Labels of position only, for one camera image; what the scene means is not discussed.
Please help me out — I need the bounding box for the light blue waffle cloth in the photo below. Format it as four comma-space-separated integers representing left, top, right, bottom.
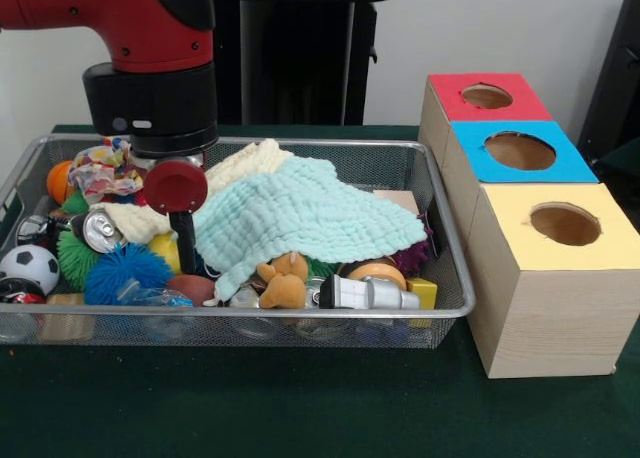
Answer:
192, 155, 430, 302

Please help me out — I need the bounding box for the cream knitted cloth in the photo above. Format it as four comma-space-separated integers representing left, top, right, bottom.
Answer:
91, 137, 294, 244

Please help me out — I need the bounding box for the black equipment case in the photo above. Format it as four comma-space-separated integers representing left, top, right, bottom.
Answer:
577, 0, 640, 179

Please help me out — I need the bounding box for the wooden box with three holes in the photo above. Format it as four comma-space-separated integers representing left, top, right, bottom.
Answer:
418, 72, 640, 379

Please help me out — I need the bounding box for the small brown toy football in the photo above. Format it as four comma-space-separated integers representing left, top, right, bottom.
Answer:
167, 273, 217, 307

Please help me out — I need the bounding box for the colourful patterned cloth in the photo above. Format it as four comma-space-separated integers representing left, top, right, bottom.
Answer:
67, 135, 146, 204

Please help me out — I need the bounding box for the small black-white soccer ball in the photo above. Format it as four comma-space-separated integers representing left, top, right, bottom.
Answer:
0, 244, 61, 295

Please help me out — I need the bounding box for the blue spiky rubber ball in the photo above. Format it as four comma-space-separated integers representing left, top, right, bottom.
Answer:
83, 242, 176, 307

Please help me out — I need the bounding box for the bottle with blue label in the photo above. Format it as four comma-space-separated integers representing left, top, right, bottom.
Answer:
122, 277, 194, 309

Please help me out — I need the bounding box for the tan plush animal toy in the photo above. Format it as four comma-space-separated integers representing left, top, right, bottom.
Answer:
257, 252, 311, 310

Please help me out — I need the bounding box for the tan cardboard square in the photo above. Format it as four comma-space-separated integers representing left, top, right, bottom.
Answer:
372, 187, 419, 214

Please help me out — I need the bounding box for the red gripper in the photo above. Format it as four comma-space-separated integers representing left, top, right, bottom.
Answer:
143, 158, 209, 275

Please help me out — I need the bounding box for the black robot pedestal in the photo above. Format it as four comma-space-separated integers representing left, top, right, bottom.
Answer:
212, 0, 404, 127

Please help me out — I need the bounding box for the shallow clear mesh bin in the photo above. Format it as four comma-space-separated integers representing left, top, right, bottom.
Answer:
0, 132, 477, 352

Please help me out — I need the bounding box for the dark green table cloth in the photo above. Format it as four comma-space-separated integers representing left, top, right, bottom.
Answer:
0, 122, 640, 458

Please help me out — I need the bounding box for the small orange basketball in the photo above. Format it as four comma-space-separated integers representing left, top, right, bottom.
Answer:
47, 160, 76, 204

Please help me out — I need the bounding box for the silver drink can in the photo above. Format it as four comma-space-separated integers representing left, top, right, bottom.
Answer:
72, 208, 129, 254

